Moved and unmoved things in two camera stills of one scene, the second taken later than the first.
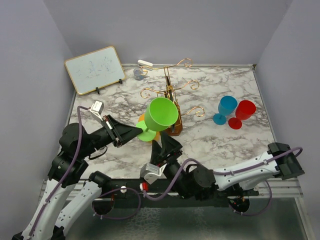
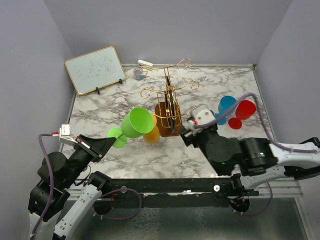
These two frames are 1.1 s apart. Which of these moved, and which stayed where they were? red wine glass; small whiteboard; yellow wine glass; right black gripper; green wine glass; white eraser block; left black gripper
Moved: green wine glass; right black gripper; left black gripper; yellow wine glass
Stayed: red wine glass; white eraser block; small whiteboard
